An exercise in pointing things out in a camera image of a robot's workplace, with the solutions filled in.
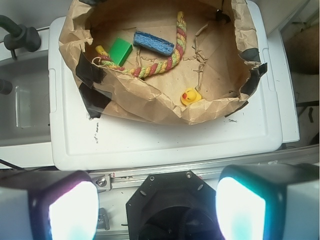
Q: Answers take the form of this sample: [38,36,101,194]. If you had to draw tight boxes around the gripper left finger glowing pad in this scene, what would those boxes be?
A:
[0,170,99,240]

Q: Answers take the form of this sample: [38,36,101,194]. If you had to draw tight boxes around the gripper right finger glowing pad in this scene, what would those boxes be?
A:
[215,163,320,240]

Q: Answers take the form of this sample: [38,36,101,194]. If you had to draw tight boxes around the yellow rubber duck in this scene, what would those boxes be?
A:
[180,87,202,106]

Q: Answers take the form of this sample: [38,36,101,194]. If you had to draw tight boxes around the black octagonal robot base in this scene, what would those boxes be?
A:
[125,170,224,240]

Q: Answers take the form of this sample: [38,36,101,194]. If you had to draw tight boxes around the white plastic bin lid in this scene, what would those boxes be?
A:
[48,0,283,171]

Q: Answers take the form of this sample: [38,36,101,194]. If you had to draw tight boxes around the clear plastic container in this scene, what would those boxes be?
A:
[13,84,52,130]

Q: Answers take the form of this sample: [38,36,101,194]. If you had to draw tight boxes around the green rectangular block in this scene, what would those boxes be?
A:
[108,37,133,67]

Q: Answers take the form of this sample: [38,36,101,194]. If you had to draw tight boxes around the crumpled brown paper bag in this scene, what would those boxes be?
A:
[59,0,268,125]

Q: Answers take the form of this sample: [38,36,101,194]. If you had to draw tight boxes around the blue sponge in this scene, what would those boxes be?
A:
[133,31,175,56]

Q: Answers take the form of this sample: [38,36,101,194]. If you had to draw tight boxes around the aluminium extrusion rail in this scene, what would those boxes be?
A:
[86,144,320,240]

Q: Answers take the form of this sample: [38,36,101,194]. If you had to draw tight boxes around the multicolour twisted rope toy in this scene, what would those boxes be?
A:
[91,11,187,79]

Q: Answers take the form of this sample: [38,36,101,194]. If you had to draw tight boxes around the black clamp handle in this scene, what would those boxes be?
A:
[0,15,42,60]

